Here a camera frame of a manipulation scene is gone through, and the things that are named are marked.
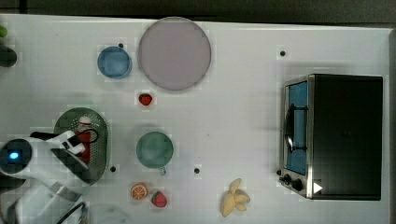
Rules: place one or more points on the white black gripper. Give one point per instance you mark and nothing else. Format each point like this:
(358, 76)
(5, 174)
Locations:
(66, 147)

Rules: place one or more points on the red plush ketchup bottle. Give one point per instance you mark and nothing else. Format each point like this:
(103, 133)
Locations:
(85, 136)

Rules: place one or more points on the black robot base upper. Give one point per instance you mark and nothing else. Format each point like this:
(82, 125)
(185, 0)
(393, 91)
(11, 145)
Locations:
(8, 56)

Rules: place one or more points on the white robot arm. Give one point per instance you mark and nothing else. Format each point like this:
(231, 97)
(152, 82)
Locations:
(60, 176)

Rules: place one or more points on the orange slice toy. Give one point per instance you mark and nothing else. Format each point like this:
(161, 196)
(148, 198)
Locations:
(139, 191)

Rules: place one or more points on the green mug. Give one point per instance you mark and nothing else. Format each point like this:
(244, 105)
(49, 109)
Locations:
(154, 150)

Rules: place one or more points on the small red strawberry toy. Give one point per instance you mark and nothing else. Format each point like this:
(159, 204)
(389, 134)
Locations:
(145, 99)

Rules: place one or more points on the blue cup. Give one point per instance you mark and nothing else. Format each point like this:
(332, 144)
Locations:
(114, 62)

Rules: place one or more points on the large red strawberry toy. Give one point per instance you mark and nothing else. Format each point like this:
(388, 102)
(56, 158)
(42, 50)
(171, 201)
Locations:
(158, 199)

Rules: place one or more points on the lilac round plate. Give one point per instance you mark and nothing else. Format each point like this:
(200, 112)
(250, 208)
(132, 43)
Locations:
(174, 53)

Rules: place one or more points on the peeled banana toy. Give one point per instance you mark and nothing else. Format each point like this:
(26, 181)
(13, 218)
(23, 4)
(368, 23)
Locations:
(234, 198)

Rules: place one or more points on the silver toaster oven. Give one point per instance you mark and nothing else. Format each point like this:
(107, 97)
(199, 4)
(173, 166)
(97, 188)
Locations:
(332, 137)

